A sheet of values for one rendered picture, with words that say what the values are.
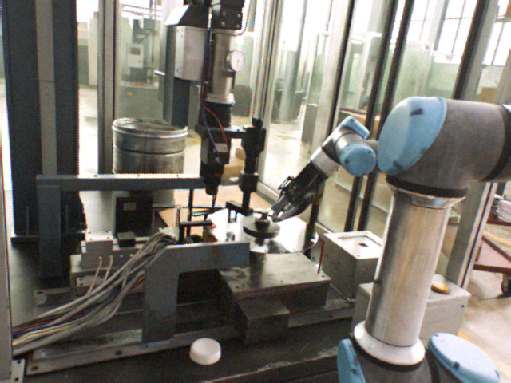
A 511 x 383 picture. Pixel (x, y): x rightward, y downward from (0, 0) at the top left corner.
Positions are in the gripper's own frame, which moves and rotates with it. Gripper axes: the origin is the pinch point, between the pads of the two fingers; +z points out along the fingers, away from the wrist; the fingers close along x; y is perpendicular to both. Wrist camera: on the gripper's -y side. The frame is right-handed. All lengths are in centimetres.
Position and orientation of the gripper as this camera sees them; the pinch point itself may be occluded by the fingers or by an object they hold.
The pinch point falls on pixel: (276, 219)
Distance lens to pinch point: 123.4
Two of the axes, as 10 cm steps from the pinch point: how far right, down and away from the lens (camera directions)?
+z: -6.1, 7.2, 3.3
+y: -4.8, 0.0, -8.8
